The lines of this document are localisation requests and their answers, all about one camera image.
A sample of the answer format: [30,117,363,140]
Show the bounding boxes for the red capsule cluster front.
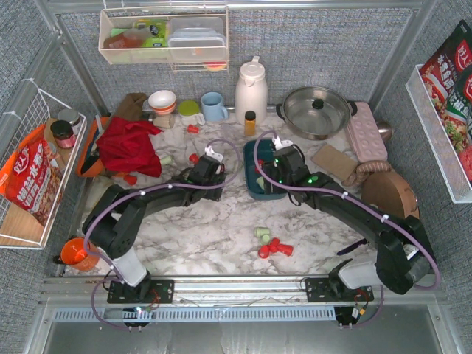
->
[258,245,270,259]

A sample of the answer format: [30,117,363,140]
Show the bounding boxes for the steel pot with lid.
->
[275,86,358,140]

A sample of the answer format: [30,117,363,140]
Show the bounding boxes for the clear plastic containers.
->
[167,16,226,63]

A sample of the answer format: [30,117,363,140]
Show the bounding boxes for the right white rack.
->
[405,64,471,204]

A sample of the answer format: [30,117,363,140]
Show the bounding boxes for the orange spice bottle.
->
[244,111,256,136]

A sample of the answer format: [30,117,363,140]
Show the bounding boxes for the red snack bag left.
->
[1,125,63,226]

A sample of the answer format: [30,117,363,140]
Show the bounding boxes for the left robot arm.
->
[82,155,226,288]

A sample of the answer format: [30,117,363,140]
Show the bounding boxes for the teal storage basket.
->
[243,139,287,201]

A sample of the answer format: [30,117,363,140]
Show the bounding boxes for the left wire basket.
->
[1,79,87,249]

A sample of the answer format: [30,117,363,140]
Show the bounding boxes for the dark lid jar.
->
[50,120,76,149]

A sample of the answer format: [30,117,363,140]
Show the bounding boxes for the green lid white cup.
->
[178,100,205,126]

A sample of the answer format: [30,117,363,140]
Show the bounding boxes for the pink egg tray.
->
[346,101,388,163]

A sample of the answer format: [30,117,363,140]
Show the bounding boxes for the red cloth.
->
[97,116,162,178]

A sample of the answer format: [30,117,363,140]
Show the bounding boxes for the red capsule cluster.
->
[277,244,294,257]
[268,237,280,253]
[258,245,270,259]

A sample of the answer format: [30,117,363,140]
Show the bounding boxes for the orange tray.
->
[75,120,105,178]

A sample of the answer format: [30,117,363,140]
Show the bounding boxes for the green capsule cluster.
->
[254,227,270,237]

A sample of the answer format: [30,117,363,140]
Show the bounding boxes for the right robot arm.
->
[261,142,441,295]

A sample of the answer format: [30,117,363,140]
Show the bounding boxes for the white thermos jug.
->
[235,56,268,125]

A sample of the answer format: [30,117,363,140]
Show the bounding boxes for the brown cloth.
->
[114,92,148,122]

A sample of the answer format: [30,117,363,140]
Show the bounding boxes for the red snack bags right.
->
[420,19,471,182]

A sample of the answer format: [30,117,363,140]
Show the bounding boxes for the red capsule back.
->
[187,125,199,134]

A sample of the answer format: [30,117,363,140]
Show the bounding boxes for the blue mug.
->
[201,92,229,122]

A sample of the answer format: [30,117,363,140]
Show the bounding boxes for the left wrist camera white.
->
[204,145,223,163]

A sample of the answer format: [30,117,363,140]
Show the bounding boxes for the green capsule by cloth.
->
[160,156,173,165]

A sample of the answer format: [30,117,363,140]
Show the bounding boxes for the orange cup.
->
[60,237,100,271]

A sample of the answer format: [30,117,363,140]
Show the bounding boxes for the white orange bowl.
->
[147,90,176,114]

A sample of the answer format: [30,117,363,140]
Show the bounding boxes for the round wooden board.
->
[361,172,420,219]

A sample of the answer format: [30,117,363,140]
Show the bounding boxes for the cork mat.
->
[311,144,358,181]

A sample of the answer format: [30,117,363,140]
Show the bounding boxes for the silver lid jar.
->
[58,108,81,135]

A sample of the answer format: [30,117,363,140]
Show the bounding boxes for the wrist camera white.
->
[204,145,223,163]
[271,136,293,151]

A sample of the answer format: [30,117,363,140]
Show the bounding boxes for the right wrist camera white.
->
[271,136,293,151]

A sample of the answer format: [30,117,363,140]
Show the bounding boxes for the wall wire basket top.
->
[98,4,229,72]

